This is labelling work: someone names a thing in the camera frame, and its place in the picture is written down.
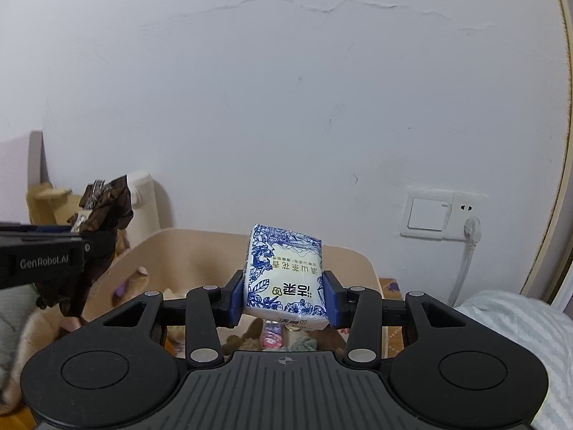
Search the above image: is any light wooden frame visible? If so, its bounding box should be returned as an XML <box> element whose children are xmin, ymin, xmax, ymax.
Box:
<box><xmin>520</xmin><ymin>0</ymin><xmax>573</xmax><ymax>311</ymax></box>

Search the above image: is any brown snack wrapper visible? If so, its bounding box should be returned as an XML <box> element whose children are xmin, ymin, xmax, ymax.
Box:
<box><xmin>36</xmin><ymin>174</ymin><xmax>135</xmax><ymax>320</ymax></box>

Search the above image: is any brown hamster plush toy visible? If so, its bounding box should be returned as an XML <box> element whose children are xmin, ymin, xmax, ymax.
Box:
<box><xmin>221</xmin><ymin>325</ymin><xmax>351</xmax><ymax>355</ymax></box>

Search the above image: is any white wall socket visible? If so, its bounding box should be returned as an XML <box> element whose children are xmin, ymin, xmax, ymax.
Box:
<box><xmin>447</xmin><ymin>192</ymin><xmax>487</xmax><ymax>241</ymax></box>

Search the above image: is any white plug with cable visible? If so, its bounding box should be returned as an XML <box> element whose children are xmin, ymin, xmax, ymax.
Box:
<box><xmin>447</xmin><ymin>217</ymin><xmax>483</xmax><ymax>306</ymax></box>

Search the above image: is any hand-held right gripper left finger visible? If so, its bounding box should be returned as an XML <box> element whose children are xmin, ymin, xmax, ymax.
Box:
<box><xmin>102</xmin><ymin>270</ymin><xmax>247</xmax><ymax>364</ymax></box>

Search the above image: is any grey pillow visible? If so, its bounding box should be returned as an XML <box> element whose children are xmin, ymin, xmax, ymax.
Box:
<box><xmin>0</xmin><ymin>284</ymin><xmax>42</xmax><ymax>370</ymax></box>

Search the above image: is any blue white tissue pack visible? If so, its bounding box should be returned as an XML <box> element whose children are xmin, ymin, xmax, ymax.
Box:
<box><xmin>244</xmin><ymin>223</ymin><xmax>326</xmax><ymax>329</ymax></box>

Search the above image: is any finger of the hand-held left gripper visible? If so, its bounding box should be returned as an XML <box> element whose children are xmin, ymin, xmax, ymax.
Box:
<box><xmin>81</xmin><ymin>230</ymin><xmax>116</xmax><ymax>264</ymax></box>
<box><xmin>0</xmin><ymin>220</ymin><xmax>78</xmax><ymax>234</ymax></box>

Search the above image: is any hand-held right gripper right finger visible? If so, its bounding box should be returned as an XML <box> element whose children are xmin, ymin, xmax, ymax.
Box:
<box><xmin>322</xmin><ymin>271</ymin><xmax>479</xmax><ymax>363</ymax></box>

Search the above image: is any pink headboard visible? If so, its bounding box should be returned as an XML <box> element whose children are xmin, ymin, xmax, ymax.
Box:
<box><xmin>0</xmin><ymin>130</ymin><xmax>46</xmax><ymax>225</ymax></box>

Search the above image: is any blue striped blanket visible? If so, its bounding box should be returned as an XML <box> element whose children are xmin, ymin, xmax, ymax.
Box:
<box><xmin>453</xmin><ymin>290</ymin><xmax>573</xmax><ymax>430</ymax></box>

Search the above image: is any pink packet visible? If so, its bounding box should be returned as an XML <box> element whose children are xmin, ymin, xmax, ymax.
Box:
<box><xmin>261</xmin><ymin>321</ymin><xmax>284</xmax><ymax>351</ymax></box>

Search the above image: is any orange corgi plush toy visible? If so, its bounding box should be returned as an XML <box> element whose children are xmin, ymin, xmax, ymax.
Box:
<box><xmin>13</xmin><ymin>228</ymin><xmax>131</xmax><ymax>369</ymax></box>

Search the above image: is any beige plastic container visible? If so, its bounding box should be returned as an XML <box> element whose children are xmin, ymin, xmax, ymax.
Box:
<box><xmin>82</xmin><ymin>228</ymin><xmax>389</xmax><ymax>360</ymax></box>

